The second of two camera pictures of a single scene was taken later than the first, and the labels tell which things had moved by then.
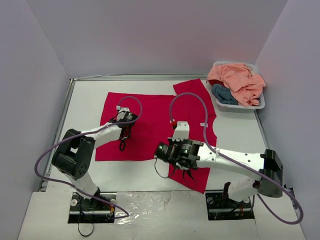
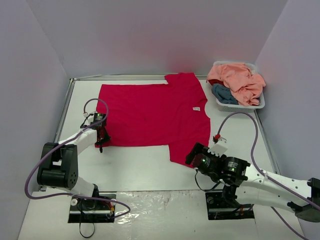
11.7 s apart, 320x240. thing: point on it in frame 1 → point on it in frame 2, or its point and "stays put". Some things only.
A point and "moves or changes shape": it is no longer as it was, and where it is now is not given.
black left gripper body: x=125 y=135 → x=101 y=136
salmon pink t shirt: x=246 y=86 stays put
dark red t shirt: x=215 y=81 stays put
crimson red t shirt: x=156 y=113 moves or changes shape
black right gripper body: x=182 y=165 → x=192 y=155
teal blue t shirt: x=223 y=95 stays put
